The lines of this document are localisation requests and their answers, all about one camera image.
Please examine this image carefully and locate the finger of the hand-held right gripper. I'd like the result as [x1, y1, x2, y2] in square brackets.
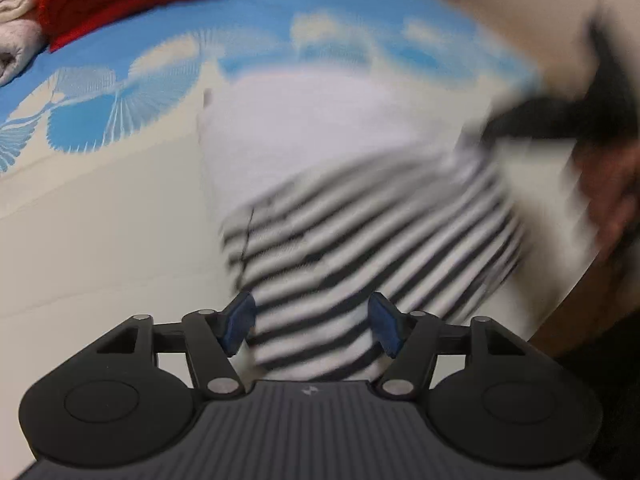
[482, 91, 601, 142]

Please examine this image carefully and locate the beige fluffy folded garment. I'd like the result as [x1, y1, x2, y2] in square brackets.
[0, 0, 49, 87]

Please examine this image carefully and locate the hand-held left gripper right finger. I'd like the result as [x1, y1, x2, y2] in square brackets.
[367, 291, 532, 402]

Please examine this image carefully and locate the person's right hand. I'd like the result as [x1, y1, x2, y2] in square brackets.
[570, 140, 640, 268]

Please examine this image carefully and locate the black white striped shirt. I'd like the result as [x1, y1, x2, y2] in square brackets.
[196, 67, 547, 385]

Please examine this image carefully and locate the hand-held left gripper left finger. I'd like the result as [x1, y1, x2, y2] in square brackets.
[94, 291, 258, 402]

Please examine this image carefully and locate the blue white printed blanket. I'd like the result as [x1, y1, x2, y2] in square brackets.
[0, 0, 603, 480]

